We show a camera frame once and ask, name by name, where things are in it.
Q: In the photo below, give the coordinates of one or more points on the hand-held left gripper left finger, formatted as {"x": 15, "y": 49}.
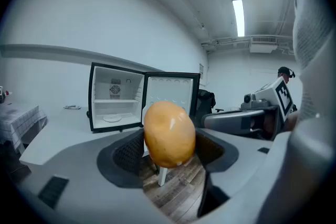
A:
{"x": 86, "y": 181}

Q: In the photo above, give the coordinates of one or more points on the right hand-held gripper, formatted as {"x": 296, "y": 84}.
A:
{"x": 282, "y": 98}

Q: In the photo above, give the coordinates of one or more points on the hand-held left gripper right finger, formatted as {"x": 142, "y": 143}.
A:
{"x": 236, "y": 165}

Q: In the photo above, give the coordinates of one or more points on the yellow-brown potato food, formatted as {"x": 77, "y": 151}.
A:
{"x": 169, "y": 135}

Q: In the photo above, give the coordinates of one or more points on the black mini fridge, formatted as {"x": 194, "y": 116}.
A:
{"x": 118, "y": 97}

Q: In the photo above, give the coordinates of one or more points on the person's right forearm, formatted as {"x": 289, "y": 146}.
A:
{"x": 292, "y": 120}

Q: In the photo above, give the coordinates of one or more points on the black office chair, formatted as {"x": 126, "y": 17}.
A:
{"x": 206, "y": 105}

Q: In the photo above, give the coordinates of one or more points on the white table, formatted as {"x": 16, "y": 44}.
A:
{"x": 57, "y": 131}

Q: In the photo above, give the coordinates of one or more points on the white plate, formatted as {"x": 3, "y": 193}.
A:
{"x": 112, "y": 118}

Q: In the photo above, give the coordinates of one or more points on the small flat grey object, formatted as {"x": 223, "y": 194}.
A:
{"x": 71, "y": 107}

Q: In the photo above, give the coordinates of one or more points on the ceiling pipes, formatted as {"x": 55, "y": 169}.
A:
{"x": 225, "y": 41}

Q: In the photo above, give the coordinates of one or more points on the white air conditioner unit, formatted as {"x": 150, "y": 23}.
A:
{"x": 263, "y": 44}

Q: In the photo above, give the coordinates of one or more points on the checked tablecloth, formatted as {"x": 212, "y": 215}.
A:
{"x": 18, "y": 120}

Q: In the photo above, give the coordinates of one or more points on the ceiling strip light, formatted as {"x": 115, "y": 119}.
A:
{"x": 238, "y": 18}

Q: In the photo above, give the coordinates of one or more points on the white wall sign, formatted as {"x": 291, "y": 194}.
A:
{"x": 201, "y": 69}

